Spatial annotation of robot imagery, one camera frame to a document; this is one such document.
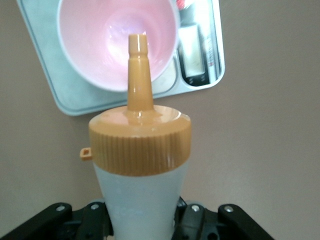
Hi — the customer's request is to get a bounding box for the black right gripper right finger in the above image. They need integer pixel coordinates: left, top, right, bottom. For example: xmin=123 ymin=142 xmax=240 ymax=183
xmin=172 ymin=197 xmax=273 ymax=240

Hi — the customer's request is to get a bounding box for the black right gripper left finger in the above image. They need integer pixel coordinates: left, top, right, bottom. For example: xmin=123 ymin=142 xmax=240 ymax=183
xmin=0 ymin=201 xmax=115 ymax=240

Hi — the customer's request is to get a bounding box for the translucent sauce bottle orange cap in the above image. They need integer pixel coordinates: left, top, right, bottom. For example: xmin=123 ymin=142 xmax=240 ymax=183
xmin=79 ymin=33 xmax=193 ymax=240

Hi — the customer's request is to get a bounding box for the pink plastic cup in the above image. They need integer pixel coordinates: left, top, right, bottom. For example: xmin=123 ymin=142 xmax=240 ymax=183
xmin=56 ymin=0 xmax=181 ymax=93

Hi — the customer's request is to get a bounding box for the brown table cover sheet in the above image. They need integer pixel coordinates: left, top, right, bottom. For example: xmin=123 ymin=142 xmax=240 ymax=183
xmin=0 ymin=0 xmax=320 ymax=240

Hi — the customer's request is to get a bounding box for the silver digital kitchen scale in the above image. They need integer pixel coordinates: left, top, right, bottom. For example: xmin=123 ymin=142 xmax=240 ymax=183
xmin=16 ymin=0 xmax=226 ymax=117

